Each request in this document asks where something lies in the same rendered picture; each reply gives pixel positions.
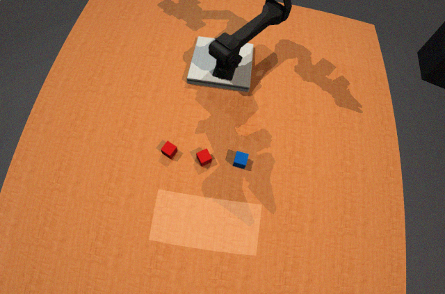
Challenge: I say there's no blue cube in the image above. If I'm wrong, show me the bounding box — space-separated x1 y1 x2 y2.
233 151 249 169

